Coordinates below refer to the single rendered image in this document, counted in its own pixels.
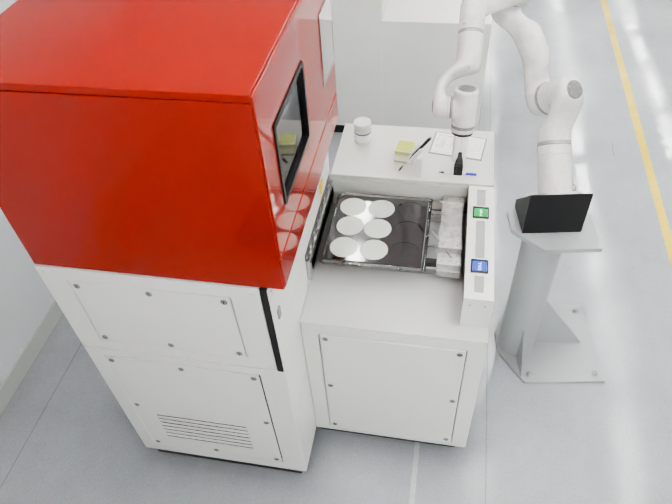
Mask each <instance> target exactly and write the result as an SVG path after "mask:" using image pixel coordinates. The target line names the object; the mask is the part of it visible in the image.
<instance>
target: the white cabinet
mask: <svg viewBox="0 0 672 504"><path fill-rule="evenodd" d="M300 327H301V333H302V340H303V346H304V352H305V358H306V364H307V370H308V376H309V382H310V389H311V395H312V401H313V407H314V413H315V419H316V425H317V427H320V428H321V429H328V430H335V431H343V432H350V433H357V434H364V435H371V436H378V437H385V438H392V439H399V440H406V441H413V442H420V443H427V444H434V445H441V446H448V447H454V446H458V447H466V442H467V438H468V433H469V429H470V424H471V419H472V415H473V410H474V406H475V401H476V396H477V392H478V387H479V382H480V378H481V373H482V369H483V364H484V359H485V355H486V350H487V346H488V344H485V343H476V342H467V341H458V340H449V339H440V338H432V337H423V336H414V335H405V334H396V333H387V332H379V331H370V330H361V329H352V328H343V327H334V326H326V325H317V324H308V323H300Z"/></svg>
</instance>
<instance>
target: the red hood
mask: <svg viewBox="0 0 672 504"><path fill-rule="evenodd" d="M337 120H338V106H337V92H336V74H335V58H334V42H333V27H332V11H331V0H17V1H16V2H14V3H13V4H12V5H11V6H9V7H8V8H7V9H6V10H5V11H3V12H2V13H1V14H0V209H1V210H2V212H3V213H4V215H5V217H6V218H7V220H8V222H9V223H10V225H11V226H12V228H13V230H14V231H15V233H16V235H17V236H18V238H19V239H20V241H21V243H22V244H23V246H24V248H25V249H26V251H27V252H28V254H29V256H30V257H31V259H32V261H33V262H34V264H41V265H51V266H61V267H70V268H80V269H89V270H99V271H109V272H118V273H128V274H137V275H147V276H156V277H166V278H176V279H185V280H195V281H204V282H214V283H223V284H233V285H243V286H252V287H262V288H271V289H281V290H284V289H285V287H286V285H287V282H288V279H289V275H290V272H291V269H292V266H293V262H294V259H295V256H296V253H297V250H298V246H299V243H300V240H301V237H302V233H303V230H304V227H305V224H306V220H307V217H308V214H309V211H310V207H311V204H312V201H313V198H314V194H315V191H316V188H317V185H318V182H319V178H320V175H321V172H322V169H323V165H324V162H325V159H326V156H327V152H328V149H329V146H330V143H331V139H332V136H333V133H334V130H335V127H336V123H337Z"/></svg>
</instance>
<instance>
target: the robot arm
mask: <svg viewBox="0 0 672 504"><path fill-rule="evenodd" d="M530 1H531V0H462V2H461V7H460V16H459V28H458V41H457V55H456V62H455V63H454V64H453V65H452V66H451V67H450V68H448V69H447V70H446V71H445V72H444V73H443V74H442V75H441V76H440V77H439V79H438V80H437V82H436V84H435V87H434V91H433V98H432V114H433V115H434V116H435V117H438V118H451V119H452V120H451V131H452V134H453V135H454V139H453V149H452V161H455V163H454V173H453V175H457V176H462V171H463V162H465V159H466V154H467V148H468V140H469V136H471V135H472V134H473V132H474V130H475V122H476V113H477V105H478V97H479V89H478V88H477V87H475V86H472V85H460V86H458V87H456V88H455V90H454V96H446V89H447V87H448V85H449V84H450V83H451V82H452V81H454V80H456V79H458V78H461V77H464V76H468V75H473V74H476V73H478V72H479V70H480V68H481V62H482V52H483V41H484V30H485V18H486V16H488V15H490V14H491V16H492V18H493V20H494V21H495V22H496V23H497V24H498V25H499V26H501V27H502V28H503V29H505V30H506V31H507V32H508V33H509V34H510V35H511V37H512V38H513V40H514V42H515V44H516V46H517V49H518V51H519V53H520V56H521V59H522V62H523V66H524V73H525V97H526V103H527V106H528V108H529V110H530V111H531V112H532V113H533V114H534V115H536V116H539V117H547V118H546V120H545V122H544V123H543V125H542V126H541V128H540V130H539V132H538V134H537V166H538V193H534V194H529V195H528V196H530V195H558V194H583V192H573V191H576V189H577V186H576V184H572V128H573V125H574V123H575V121H576V119H577V117H578V115H579V112H580V110H581V108H582V105H583V101H584V89H583V85H582V83H581V82H580V80H579V79H577V78H576V77H574V76H570V75H566V76H561V77H558V78H556V79H553V80H551V81H550V79H549V73H548V69H549V62H550V51H549V47H548V43H547V41H546V38H545V35H544V33H543V31H542V29H541V27H540V25H539V24H538V23H537V22H535V21H533V20H531V19H529V18H528V17H526V16H525V15H524V14H523V13H522V11H521V7H522V6H524V5H525V4H527V3H528V2H530Z"/></svg>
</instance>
